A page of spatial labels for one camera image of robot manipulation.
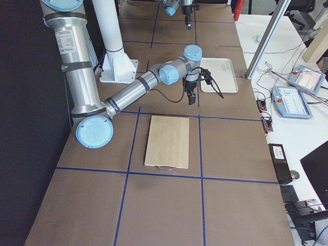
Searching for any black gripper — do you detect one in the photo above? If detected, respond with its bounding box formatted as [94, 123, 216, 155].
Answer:
[182, 3, 192, 30]
[183, 74, 199, 105]

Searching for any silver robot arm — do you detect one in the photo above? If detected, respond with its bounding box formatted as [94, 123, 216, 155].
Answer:
[155, 0, 195, 30]
[40, 1, 202, 149]

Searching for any cream bear serving tray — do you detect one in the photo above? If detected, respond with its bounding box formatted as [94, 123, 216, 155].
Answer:
[200, 57, 238, 93]

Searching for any light wooden cutting board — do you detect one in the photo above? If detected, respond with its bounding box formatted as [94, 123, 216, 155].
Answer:
[145, 115, 189, 171]

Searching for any upper orange black connector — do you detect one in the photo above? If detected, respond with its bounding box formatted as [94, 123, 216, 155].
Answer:
[256, 99, 267, 113]

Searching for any orange black connector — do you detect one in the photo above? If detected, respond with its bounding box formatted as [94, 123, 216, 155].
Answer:
[256, 99, 267, 113]
[261, 117, 273, 133]

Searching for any lower orange black connector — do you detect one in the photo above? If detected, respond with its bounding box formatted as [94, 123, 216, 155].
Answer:
[261, 117, 273, 133]

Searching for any near blue teach pendant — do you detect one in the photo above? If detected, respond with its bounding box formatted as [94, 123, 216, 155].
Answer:
[272, 86, 313, 119]

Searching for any blue teach pendant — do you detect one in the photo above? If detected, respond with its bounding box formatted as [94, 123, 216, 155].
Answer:
[289, 65, 325, 95]
[272, 86, 313, 119]

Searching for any black rectangular box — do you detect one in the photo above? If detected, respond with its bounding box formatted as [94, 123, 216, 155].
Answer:
[268, 143, 293, 185]

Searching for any far blue teach pendant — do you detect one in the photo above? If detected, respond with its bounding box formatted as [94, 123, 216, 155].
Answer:
[289, 65, 325, 95]

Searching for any black monitor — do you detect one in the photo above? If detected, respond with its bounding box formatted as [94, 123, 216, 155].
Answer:
[300, 146, 327, 208]

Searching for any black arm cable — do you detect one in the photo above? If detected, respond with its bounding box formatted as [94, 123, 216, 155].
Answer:
[149, 67, 225, 104]

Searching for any white pedestal column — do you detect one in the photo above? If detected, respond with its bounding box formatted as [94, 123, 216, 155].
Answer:
[92, 0, 138, 84]

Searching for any aluminium frame post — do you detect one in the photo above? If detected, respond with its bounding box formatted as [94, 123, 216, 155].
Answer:
[245, 0, 291, 79]

